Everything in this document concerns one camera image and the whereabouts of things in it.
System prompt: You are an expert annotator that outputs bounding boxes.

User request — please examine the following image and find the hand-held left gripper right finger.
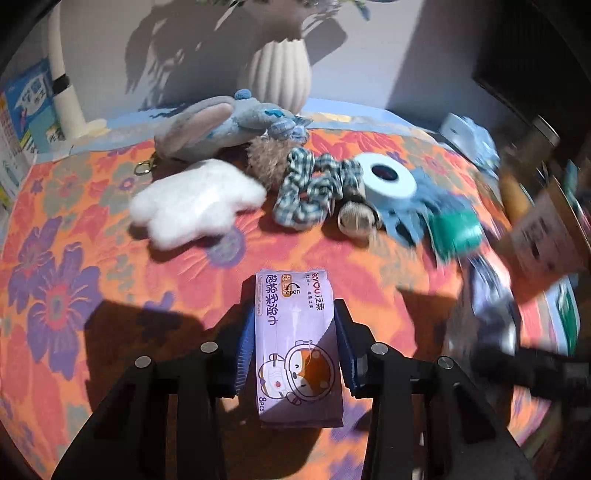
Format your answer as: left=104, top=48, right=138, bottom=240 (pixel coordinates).
left=333, top=299, right=539, bottom=480

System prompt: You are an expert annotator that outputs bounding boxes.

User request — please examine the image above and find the white fluffy plush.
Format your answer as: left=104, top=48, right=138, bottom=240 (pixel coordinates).
left=129, top=159, right=267, bottom=251

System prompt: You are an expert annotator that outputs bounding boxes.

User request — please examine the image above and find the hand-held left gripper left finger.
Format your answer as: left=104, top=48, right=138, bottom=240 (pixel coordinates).
left=51, top=302, right=257, bottom=480

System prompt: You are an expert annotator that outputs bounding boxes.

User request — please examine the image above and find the light blue tissue pack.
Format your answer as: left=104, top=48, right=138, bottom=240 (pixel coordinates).
left=438, top=113, right=502, bottom=174

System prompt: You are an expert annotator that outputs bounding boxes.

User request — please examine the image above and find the white tape roll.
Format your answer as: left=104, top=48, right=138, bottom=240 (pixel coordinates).
left=355, top=152, right=419, bottom=210

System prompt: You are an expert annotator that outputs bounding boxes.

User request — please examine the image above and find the beige knitted ball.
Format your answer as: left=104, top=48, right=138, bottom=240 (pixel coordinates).
left=337, top=198, right=380, bottom=237

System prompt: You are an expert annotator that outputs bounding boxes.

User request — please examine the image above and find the white ribbed vase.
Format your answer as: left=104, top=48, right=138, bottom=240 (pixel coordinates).
left=248, top=39, right=312, bottom=115

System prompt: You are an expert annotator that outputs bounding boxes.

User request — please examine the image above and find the white printed book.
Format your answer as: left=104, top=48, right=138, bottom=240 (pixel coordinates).
left=0, top=90, right=28, bottom=206

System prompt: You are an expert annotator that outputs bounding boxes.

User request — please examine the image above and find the purple wet wipes packet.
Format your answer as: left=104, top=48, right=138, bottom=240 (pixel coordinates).
left=253, top=267, right=345, bottom=429

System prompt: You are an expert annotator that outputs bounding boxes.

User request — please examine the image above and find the grey blue plush toy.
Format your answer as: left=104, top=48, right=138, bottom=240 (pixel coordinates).
left=134, top=88, right=315, bottom=177

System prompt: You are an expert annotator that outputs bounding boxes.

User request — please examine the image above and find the white lamp post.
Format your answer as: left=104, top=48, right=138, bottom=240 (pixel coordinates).
left=46, top=0, right=108, bottom=139

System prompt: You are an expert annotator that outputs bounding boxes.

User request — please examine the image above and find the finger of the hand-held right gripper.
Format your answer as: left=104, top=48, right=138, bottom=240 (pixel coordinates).
left=475, top=345, right=526, bottom=380

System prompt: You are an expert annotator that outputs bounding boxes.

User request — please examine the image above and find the green tissue packet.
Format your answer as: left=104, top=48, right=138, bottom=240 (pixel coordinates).
left=427, top=208, right=483, bottom=261

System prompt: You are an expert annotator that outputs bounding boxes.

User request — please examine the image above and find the beige thermos bottle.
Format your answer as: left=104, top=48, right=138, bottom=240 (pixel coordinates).
left=499, top=117, right=561, bottom=220

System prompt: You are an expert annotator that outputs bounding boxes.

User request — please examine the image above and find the silver foil packet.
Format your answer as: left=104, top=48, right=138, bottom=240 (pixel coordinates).
left=468, top=256, right=522, bottom=354

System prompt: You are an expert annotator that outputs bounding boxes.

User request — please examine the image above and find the plaid scrunchie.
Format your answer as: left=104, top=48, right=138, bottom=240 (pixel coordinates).
left=272, top=148, right=365, bottom=230

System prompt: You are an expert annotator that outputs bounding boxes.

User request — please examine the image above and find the green ribbed packet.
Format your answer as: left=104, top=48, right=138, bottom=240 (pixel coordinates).
left=553, top=281, right=581, bottom=354

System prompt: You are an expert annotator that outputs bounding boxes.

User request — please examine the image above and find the blue printed box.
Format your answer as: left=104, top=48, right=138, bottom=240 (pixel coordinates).
left=7, top=58, right=66, bottom=155

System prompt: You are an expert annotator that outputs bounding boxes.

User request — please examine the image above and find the brown furry plush ball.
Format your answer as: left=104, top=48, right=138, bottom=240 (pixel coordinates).
left=246, top=137, right=296, bottom=191

